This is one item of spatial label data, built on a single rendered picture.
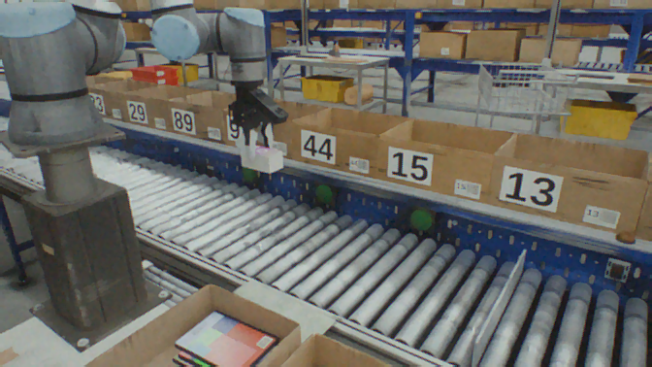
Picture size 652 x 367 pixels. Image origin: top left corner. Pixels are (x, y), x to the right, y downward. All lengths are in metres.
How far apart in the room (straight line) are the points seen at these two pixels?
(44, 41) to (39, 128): 0.17
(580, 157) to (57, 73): 1.51
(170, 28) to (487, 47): 5.08
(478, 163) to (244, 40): 0.79
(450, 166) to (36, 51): 1.14
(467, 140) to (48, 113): 1.34
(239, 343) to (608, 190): 1.03
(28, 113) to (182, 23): 0.36
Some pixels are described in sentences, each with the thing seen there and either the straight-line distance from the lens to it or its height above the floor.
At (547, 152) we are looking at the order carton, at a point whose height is 1.00.
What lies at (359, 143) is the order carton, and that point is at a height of 1.01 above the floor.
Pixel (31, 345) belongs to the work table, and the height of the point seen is 0.75.
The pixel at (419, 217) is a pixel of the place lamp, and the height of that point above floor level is 0.82.
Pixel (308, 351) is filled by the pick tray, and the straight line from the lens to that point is 0.97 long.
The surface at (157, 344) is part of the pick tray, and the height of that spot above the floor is 0.79.
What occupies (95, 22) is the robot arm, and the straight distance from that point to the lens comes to 1.20.
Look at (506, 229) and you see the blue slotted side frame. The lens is 1.47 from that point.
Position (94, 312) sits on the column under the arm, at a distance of 1.23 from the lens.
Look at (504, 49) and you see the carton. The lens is 5.77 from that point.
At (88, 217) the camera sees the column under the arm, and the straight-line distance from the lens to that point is 1.13.
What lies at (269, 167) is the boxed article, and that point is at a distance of 1.15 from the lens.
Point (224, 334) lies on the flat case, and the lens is 1.07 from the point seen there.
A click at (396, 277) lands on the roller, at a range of 1.32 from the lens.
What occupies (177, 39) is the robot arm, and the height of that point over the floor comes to 1.42.
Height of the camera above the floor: 1.48
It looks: 23 degrees down
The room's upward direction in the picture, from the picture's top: 1 degrees counter-clockwise
